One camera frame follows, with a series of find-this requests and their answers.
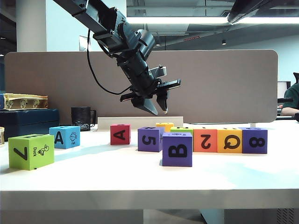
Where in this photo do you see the dark blue box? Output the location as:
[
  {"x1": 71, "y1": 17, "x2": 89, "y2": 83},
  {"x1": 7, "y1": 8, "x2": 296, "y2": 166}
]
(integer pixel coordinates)
[{"x1": 0, "y1": 109, "x2": 60, "y2": 142}]

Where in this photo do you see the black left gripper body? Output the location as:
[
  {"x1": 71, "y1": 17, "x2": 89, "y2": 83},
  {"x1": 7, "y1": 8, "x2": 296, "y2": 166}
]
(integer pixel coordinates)
[{"x1": 120, "y1": 63, "x2": 182, "y2": 103}]

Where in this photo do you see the brown desk divider panel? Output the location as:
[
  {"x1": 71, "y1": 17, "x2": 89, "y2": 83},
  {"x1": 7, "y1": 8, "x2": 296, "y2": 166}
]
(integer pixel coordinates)
[{"x1": 4, "y1": 49, "x2": 279, "y2": 124}]

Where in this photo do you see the purple block with eight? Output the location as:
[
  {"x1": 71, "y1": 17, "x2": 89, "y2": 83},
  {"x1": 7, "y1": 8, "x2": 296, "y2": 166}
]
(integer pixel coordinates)
[{"x1": 242, "y1": 127, "x2": 268, "y2": 154}]

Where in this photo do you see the black cable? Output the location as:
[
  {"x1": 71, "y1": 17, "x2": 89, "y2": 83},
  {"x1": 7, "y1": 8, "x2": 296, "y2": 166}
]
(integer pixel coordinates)
[{"x1": 86, "y1": 29, "x2": 133, "y2": 96}]

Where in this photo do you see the orange block with two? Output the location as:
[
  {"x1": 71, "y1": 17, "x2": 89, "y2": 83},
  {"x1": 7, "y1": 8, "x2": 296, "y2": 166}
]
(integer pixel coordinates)
[{"x1": 192, "y1": 128, "x2": 219, "y2": 154}]

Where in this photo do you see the paper wall sign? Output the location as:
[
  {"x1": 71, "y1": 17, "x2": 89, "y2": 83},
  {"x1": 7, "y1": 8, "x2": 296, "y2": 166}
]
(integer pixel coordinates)
[{"x1": 78, "y1": 35, "x2": 91, "y2": 53}]

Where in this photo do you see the yellow block with Q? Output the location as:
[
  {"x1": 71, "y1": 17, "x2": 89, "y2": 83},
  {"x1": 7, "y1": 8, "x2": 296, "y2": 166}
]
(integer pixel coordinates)
[{"x1": 217, "y1": 128, "x2": 243, "y2": 154}]

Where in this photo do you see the yellow block with seven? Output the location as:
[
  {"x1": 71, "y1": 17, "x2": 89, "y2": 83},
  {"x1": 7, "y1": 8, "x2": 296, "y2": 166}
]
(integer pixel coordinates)
[{"x1": 156, "y1": 122, "x2": 175, "y2": 133}]

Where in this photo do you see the green block with N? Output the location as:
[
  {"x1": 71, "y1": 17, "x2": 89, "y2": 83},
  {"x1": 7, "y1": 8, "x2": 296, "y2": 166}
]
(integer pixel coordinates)
[{"x1": 170, "y1": 126, "x2": 194, "y2": 136}]

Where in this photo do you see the black mug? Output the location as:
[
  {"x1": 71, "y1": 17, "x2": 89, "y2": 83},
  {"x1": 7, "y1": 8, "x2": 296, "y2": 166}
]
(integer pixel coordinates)
[{"x1": 71, "y1": 107, "x2": 97, "y2": 132}]

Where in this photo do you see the red letter block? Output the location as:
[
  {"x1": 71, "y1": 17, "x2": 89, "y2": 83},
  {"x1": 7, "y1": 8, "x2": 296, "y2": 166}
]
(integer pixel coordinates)
[{"x1": 110, "y1": 124, "x2": 131, "y2": 146}]

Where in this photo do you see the purple block with orange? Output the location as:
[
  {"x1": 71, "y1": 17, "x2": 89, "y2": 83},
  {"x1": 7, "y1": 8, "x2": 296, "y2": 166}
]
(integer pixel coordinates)
[{"x1": 162, "y1": 132, "x2": 193, "y2": 168}]

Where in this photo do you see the green block with duck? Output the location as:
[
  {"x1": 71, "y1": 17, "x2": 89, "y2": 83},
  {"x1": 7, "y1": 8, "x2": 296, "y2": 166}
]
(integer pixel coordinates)
[{"x1": 8, "y1": 134, "x2": 55, "y2": 171}]

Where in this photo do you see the white ceiling light strip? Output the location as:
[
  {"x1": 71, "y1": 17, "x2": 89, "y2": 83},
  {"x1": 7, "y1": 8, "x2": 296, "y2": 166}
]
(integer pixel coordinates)
[{"x1": 126, "y1": 16, "x2": 299, "y2": 25}]

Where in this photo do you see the white computer monitor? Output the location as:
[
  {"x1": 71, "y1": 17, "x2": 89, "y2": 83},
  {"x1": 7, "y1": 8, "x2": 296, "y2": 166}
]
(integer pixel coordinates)
[{"x1": 278, "y1": 81, "x2": 292, "y2": 100}]

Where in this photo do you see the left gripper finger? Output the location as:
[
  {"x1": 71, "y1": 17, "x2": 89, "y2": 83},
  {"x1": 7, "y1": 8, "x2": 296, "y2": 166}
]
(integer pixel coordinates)
[
  {"x1": 156, "y1": 90, "x2": 169, "y2": 114},
  {"x1": 131, "y1": 96, "x2": 159, "y2": 116}
]

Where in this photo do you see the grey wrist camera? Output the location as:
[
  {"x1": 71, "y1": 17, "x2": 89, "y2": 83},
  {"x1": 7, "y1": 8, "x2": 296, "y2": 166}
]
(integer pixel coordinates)
[{"x1": 149, "y1": 66, "x2": 168, "y2": 79}]

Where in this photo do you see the blue block with fish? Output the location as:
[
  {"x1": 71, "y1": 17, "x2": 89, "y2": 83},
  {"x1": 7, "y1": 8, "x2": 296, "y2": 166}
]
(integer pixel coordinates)
[{"x1": 49, "y1": 126, "x2": 81, "y2": 149}]

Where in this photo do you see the purple block with giraffe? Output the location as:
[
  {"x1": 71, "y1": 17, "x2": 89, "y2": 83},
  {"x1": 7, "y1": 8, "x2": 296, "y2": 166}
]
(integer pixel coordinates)
[{"x1": 137, "y1": 126, "x2": 165, "y2": 153}]

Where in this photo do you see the person in dark green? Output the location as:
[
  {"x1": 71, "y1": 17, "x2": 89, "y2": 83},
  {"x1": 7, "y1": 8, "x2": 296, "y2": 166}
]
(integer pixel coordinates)
[{"x1": 281, "y1": 72, "x2": 299, "y2": 117}]

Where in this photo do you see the cream patterned box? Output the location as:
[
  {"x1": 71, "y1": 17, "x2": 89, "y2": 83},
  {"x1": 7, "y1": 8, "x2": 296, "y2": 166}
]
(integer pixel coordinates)
[{"x1": 4, "y1": 93, "x2": 49, "y2": 110}]

